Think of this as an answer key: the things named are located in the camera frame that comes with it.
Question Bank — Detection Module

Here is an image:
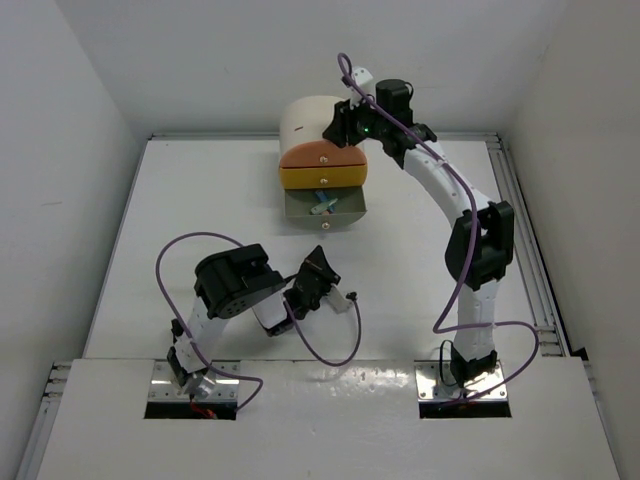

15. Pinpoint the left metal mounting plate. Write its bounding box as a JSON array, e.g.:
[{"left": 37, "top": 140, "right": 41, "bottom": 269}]
[{"left": 147, "top": 361, "right": 239, "bottom": 403}]

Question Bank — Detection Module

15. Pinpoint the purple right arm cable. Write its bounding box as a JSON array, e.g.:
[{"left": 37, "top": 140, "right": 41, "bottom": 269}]
[{"left": 336, "top": 51, "right": 541, "bottom": 404}]

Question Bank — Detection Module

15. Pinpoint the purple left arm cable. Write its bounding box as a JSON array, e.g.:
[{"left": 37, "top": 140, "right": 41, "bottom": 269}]
[{"left": 154, "top": 230, "right": 364, "bottom": 413}]

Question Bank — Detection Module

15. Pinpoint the blue correction tape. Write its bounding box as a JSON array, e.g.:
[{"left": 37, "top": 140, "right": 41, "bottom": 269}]
[{"left": 314, "top": 190, "right": 328, "bottom": 203}]

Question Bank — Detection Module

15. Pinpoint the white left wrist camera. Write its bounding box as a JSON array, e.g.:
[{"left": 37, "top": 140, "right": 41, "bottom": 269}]
[{"left": 326, "top": 288, "right": 357, "bottom": 315}]

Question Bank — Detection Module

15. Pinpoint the yellow drawer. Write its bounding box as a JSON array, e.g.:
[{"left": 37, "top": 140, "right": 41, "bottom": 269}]
[{"left": 279, "top": 164, "right": 368, "bottom": 190}]

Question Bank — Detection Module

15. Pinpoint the metal mounting plate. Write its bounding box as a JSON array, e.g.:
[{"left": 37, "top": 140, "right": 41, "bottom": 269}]
[
  {"left": 147, "top": 361, "right": 239, "bottom": 403},
  {"left": 414, "top": 360, "right": 508, "bottom": 403}
]

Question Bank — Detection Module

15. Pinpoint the white front shelf board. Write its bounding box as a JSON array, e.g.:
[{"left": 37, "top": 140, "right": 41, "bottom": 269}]
[{"left": 39, "top": 358, "right": 618, "bottom": 479}]

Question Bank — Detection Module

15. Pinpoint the green correction tape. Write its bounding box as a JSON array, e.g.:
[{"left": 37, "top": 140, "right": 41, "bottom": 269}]
[{"left": 310, "top": 198, "right": 338, "bottom": 215}]

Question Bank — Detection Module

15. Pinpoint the orange top drawer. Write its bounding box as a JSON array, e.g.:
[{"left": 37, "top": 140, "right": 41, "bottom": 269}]
[{"left": 279, "top": 140, "right": 367, "bottom": 169}]

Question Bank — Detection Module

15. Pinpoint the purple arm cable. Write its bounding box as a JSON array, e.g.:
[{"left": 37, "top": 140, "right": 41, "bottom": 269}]
[
  {"left": 154, "top": 230, "right": 364, "bottom": 413},
  {"left": 336, "top": 51, "right": 541, "bottom": 404}
]

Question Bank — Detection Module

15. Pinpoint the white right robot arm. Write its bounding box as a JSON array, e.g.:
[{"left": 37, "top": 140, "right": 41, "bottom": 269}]
[{"left": 323, "top": 77, "right": 515, "bottom": 387}]

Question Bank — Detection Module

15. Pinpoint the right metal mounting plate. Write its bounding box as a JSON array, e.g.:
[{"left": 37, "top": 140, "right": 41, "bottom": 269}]
[{"left": 414, "top": 360, "right": 508, "bottom": 403}]

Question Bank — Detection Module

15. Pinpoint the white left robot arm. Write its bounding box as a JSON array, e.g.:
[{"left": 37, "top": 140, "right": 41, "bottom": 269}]
[{"left": 167, "top": 244, "right": 341, "bottom": 395}]

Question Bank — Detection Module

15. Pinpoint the cream drawer cabinet shell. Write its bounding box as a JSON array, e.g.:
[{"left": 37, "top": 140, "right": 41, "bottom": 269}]
[{"left": 279, "top": 95, "right": 343, "bottom": 155}]

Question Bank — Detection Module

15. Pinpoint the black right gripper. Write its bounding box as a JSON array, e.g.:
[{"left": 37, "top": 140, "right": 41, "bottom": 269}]
[{"left": 324, "top": 92, "right": 388, "bottom": 149}]

